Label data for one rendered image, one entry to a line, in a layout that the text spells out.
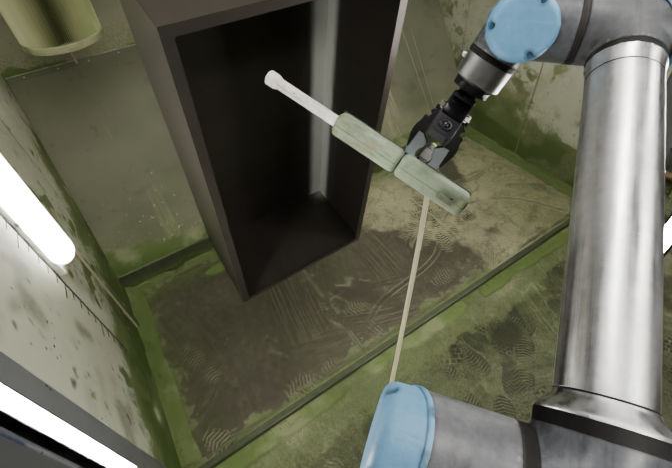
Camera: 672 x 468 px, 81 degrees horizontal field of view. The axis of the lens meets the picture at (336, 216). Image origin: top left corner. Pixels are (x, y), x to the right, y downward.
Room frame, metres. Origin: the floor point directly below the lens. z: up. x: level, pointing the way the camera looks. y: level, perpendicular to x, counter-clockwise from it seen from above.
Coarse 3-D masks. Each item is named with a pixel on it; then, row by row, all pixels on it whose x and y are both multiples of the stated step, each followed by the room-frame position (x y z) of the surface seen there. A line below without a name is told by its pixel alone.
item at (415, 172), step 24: (288, 96) 0.77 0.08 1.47; (336, 120) 0.70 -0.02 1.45; (360, 120) 0.71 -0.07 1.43; (360, 144) 0.66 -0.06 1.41; (384, 144) 0.64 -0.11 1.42; (432, 144) 0.77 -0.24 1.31; (384, 168) 0.63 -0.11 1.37; (408, 168) 0.61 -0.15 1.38; (432, 168) 0.62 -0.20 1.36; (432, 192) 0.57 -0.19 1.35; (456, 192) 0.56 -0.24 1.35
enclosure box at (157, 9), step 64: (128, 0) 0.92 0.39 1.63; (192, 0) 0.84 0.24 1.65; (256, 0) 0.85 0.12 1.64; (320, 0) 1.36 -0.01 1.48; (384, 0) 1.13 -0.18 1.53; (192, 64) 1.15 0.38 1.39; (256, 64) 1.27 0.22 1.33; (320, 64) 1.41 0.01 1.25; (384, 64) 1.13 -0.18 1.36; (192, 128) 0.78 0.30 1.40; (256, 128) 1.30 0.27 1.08; (320, 128) 1.46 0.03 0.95; (192, 192) 1.16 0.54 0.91; (256, 192) 1.34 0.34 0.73; (320, 192) 1.53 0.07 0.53; (256, 256) 1.16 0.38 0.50; (320, 256) 1.16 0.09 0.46
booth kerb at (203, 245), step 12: (204, 240) 1.61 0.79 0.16; (180, 252) 1.53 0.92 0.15; (192, 252) 1.56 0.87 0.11; (204, 252) 1.59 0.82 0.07; (156, 264) 1.46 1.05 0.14; (168, 264) 1.49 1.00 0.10; (180, 264) 1.51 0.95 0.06; (120, 276) 1.37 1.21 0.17; (132, 276) 1.39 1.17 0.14; (144, 276) 1.42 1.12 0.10
